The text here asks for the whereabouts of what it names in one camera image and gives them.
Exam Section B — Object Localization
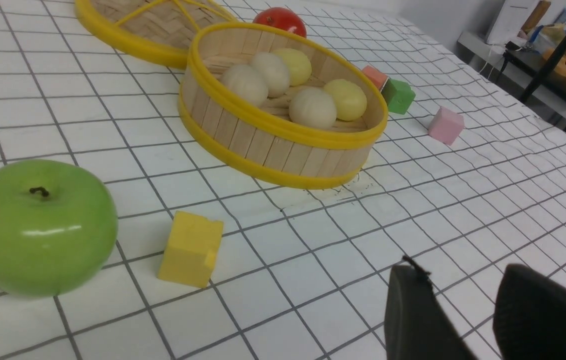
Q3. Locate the yellow bun front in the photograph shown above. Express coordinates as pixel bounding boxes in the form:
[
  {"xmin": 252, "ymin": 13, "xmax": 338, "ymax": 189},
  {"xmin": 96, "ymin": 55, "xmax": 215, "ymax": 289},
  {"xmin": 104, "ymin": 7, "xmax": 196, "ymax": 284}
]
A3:
[{"xmin": 322, "ymin": 79, "xmax": 368, "ymax": 122}]

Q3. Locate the green apple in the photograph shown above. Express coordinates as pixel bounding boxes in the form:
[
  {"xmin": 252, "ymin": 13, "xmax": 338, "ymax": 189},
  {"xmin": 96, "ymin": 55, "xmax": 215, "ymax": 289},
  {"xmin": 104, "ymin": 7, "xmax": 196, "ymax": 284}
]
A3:
[{"xmin": 0, "ymin": 159, "xmax": 118, "ymax": 297}]

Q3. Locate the green foam cube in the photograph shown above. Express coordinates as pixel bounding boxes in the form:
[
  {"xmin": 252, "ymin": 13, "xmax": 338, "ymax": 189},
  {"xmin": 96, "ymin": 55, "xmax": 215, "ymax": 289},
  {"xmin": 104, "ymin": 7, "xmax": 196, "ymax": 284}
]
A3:
[{"xmin": 381, "ymin": 78, "xmax": 416, "ymax": 115}]

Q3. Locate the white bun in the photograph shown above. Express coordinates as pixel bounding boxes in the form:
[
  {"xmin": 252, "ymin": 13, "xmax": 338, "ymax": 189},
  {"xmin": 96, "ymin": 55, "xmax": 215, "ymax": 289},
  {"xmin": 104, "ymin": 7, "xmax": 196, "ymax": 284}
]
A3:
[
  {"xmin": 249, "ymin": 52, "xmax": 291, "ymax": 98},
  {"xmin": 289, "ymin": 88, "xmax": 337, "ymax": 130},
  {"xmin": 219, "ymin": 64, "xmax": 269, "ymax": 108}
]

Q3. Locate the white bun front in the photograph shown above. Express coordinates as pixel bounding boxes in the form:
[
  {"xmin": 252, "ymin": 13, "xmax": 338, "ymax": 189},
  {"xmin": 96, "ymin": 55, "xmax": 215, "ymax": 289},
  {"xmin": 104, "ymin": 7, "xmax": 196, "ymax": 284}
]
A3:
[{"xmin": 289, "ymin": 88, "xmax": 337, "ymax": 130}]

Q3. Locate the orange foam cube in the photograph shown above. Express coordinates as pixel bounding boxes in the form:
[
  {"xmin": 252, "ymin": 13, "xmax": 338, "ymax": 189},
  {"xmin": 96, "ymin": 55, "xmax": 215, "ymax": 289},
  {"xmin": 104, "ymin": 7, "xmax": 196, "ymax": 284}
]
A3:
[{"xmin": 361, "ymin": 64, "xmax": 389, "ymax": 91}]

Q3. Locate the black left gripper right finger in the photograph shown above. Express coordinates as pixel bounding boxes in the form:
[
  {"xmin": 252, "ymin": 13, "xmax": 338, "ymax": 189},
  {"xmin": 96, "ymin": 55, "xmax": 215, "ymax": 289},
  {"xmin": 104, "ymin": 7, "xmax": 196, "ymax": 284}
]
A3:
[{"xmin": 493, "ymin": 263, "xmax": 566, "ymax": 360}]

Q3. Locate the white box on table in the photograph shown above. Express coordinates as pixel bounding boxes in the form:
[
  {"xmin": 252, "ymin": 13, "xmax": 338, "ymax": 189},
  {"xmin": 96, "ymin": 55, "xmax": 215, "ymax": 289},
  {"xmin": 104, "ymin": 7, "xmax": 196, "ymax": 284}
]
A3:
[{"xmin": 485, "ymin": 0, "xmax": 539, "ymax": 45}]

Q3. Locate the yellow bun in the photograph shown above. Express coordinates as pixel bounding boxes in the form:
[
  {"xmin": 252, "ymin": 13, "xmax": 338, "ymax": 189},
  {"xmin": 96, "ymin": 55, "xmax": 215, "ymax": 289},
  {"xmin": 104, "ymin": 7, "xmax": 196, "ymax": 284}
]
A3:
[
  {"xmin": 273, "ymin": 48, "xmax": 312, "ymax": 87},
  {"xmin": 322, "ymin": 79, "xmax": 368, "ymax": 122}
]

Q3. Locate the yellow foam cube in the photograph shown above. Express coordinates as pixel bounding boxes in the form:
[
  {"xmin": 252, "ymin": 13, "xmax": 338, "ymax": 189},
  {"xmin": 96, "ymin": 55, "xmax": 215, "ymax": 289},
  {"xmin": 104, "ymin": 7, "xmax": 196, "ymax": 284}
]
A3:
[{"xmin": 157, "ymin": 211, "xmax": 224, "ymax": 289}]

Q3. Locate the pink foam cube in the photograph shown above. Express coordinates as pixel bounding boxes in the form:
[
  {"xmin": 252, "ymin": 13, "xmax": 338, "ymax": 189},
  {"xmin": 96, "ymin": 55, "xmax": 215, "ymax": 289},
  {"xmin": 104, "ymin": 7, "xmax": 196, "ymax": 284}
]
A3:
[{"xmin": 428, "ymin": 106, "xmax": 465, "ymax": 146}]

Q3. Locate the red tomato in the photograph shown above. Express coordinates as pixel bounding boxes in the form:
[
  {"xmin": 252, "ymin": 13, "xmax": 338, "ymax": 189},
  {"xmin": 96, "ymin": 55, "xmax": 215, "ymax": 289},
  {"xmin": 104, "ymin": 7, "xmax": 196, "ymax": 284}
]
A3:
[{"xmin": 252, "ymin": 7, "xmax": 308, "ymax": 38}]

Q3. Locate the bamboo steamer tray yellow rim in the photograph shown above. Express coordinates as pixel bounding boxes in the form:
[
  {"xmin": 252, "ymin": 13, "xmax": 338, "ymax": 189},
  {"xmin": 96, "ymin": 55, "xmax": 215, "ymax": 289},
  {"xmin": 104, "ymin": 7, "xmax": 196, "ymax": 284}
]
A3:
[{"xmin": 178, "ymin": 22, "xmax": 389, "ymax": 190}]

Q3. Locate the woven bamboo steamer lid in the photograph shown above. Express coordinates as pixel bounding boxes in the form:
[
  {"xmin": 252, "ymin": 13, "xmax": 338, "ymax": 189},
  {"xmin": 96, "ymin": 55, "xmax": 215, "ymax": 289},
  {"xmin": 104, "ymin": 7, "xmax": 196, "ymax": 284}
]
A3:
[{"xmin": 73, "ymin": 0, "xmax": 237, "ymax": 69}]

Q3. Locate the black stand with tray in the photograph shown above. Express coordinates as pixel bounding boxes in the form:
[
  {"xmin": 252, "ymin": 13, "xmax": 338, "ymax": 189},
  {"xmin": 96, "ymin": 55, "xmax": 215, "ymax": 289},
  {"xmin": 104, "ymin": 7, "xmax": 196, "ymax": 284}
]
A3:
[{"xmin": 501, "ymin": 34, "xmax": 566, "ymax": 103}]

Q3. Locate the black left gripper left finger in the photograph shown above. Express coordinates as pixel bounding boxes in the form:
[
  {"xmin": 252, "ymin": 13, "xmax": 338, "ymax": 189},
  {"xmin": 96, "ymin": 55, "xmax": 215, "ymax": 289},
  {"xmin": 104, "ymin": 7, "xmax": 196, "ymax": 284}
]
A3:
[{"xmin": 384, "ymin": 255, "xmax": 477, "ymax": 360}]

